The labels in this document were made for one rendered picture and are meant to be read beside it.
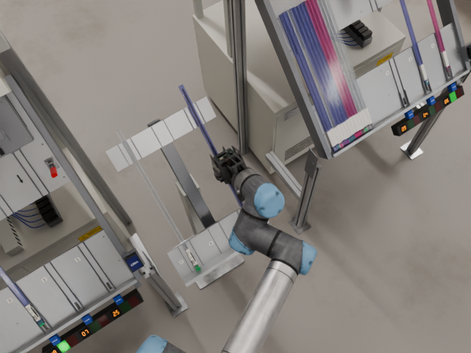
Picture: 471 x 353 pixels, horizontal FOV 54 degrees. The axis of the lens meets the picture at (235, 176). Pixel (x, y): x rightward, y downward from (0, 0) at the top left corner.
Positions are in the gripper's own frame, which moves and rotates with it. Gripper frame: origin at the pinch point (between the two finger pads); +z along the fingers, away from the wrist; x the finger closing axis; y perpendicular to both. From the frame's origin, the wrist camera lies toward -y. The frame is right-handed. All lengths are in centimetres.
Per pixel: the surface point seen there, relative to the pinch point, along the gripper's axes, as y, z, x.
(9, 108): 40, 9, 43
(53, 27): 25, 205, 17
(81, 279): -14, 3, 54
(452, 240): -107, 4, -91
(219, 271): -80, 44, 11
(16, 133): 34, 7, 45
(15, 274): -20, 35, 78
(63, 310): -20, 2, 63
